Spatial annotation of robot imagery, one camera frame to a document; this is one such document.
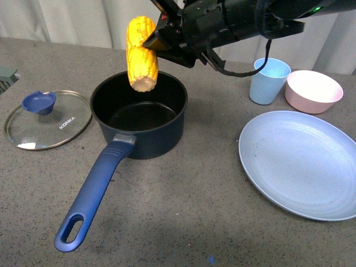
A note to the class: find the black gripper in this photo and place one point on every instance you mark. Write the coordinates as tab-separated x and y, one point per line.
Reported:
185	35

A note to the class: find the yellow corn cob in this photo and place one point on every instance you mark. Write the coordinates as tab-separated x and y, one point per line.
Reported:
142	63

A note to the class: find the glass pot lid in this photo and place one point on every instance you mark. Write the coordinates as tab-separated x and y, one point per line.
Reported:
47	120

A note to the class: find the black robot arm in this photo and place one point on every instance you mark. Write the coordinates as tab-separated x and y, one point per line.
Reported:
283	18

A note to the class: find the dark blue saucepan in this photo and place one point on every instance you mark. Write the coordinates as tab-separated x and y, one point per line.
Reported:
138	125

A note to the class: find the light blue cup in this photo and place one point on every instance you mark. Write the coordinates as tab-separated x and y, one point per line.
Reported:
267	83

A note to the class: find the pink bowl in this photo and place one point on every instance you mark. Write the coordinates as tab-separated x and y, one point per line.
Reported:
312	92

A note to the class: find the grey-green device at edge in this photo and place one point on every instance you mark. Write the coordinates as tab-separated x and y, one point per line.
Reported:
8	77

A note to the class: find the white curtain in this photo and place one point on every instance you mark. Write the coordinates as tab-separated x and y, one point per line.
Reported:
326	45

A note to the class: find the light blue plate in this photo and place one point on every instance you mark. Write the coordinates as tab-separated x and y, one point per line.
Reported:
301	163

